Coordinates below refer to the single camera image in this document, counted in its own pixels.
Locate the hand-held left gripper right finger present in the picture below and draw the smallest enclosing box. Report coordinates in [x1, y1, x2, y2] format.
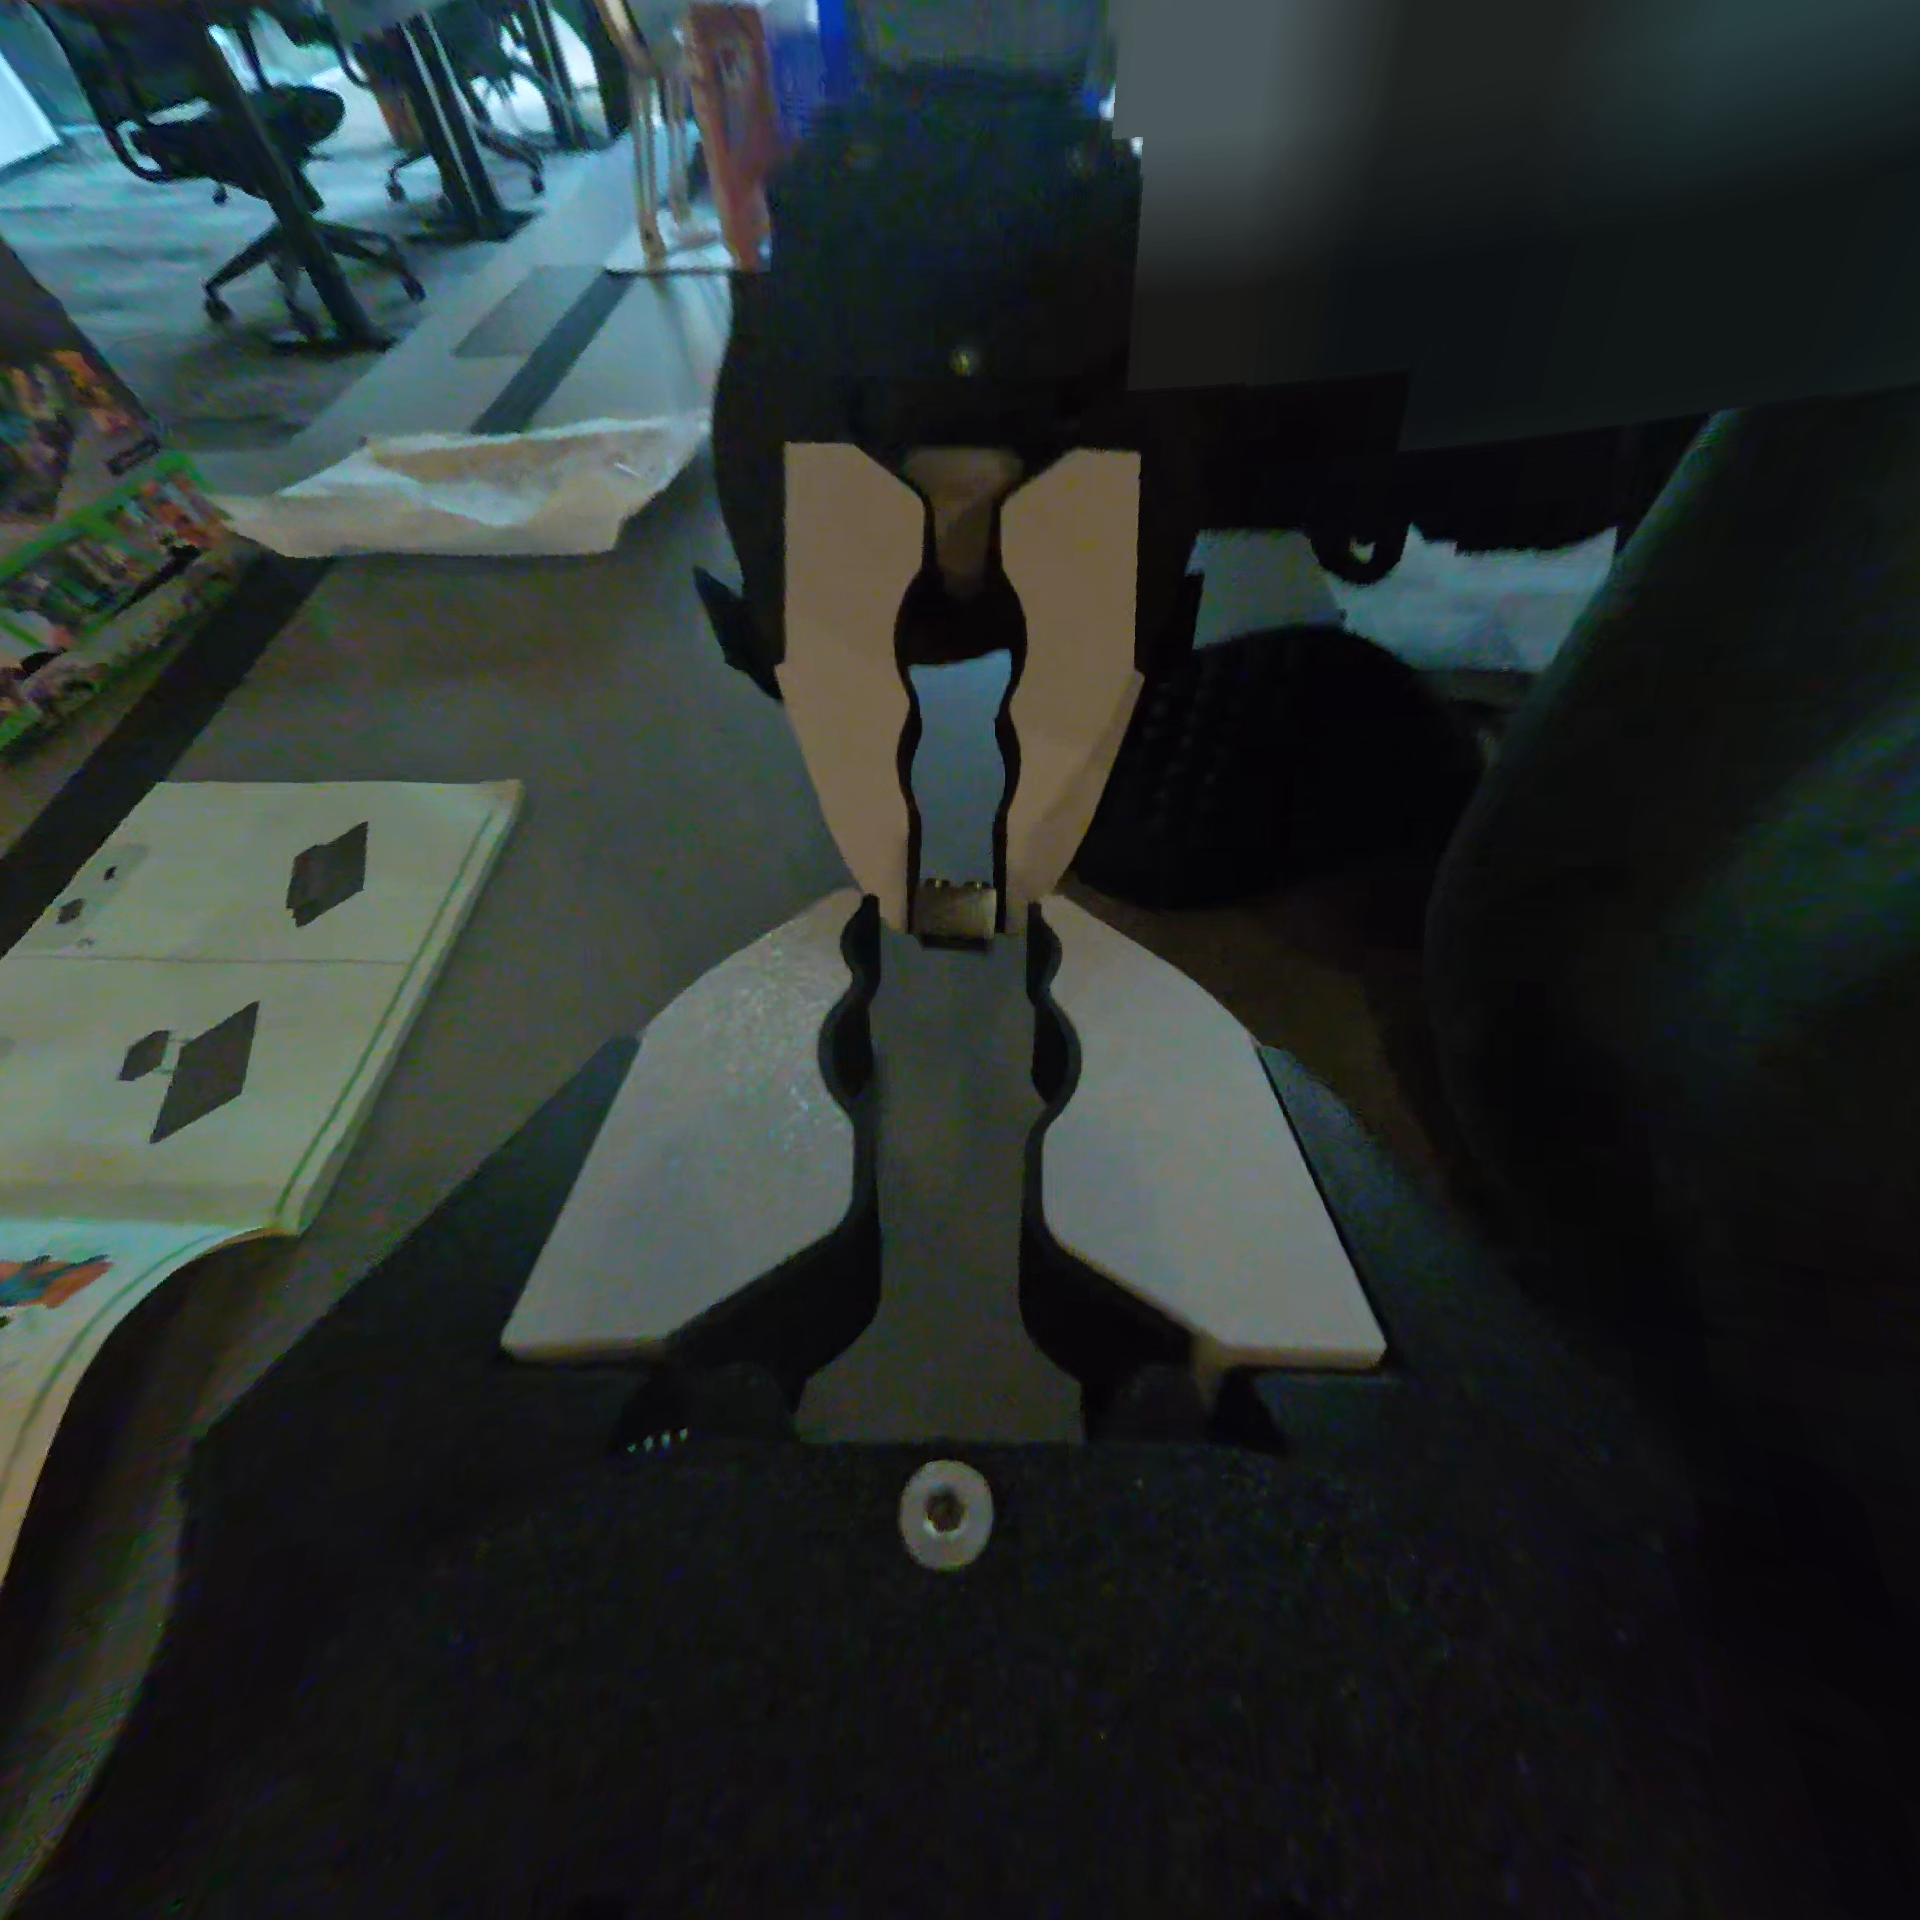
[1024, 895, 1390, 1370]

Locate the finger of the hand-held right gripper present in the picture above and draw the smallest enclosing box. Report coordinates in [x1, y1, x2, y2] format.
[781, 441, 941, 932]
[989, 450, 1148, 919]

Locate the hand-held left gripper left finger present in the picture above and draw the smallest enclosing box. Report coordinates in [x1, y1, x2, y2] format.
[501, 888, 884, 1364]

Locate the white printed paper bag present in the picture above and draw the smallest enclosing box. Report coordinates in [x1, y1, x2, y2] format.
[223, 411, 709, 560]

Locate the building instruction booklet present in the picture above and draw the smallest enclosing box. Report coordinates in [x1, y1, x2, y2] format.
[0, 780, 523, 1577]

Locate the grey desk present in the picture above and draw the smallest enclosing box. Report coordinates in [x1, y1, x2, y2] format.
[0, 419, 1502, 1920]

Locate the black textured pad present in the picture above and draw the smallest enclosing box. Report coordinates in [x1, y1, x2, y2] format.
[1072, 626, 1488, 912]

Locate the orange standing sign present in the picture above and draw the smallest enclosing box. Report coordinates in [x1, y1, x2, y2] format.
[606, 0, 781, 275]

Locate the long office table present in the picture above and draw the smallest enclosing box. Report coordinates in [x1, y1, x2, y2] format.
[194, 0, 533, 349]

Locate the person's dark green jacket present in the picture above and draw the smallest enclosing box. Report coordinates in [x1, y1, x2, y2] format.
[1424, 403, 1920, 1920]

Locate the black office chair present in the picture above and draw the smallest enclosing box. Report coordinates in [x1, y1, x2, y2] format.
[44, 0, 429, 353]

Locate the green toy set box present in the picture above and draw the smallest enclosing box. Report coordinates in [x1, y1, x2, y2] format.
[0, 240, 251, 751]

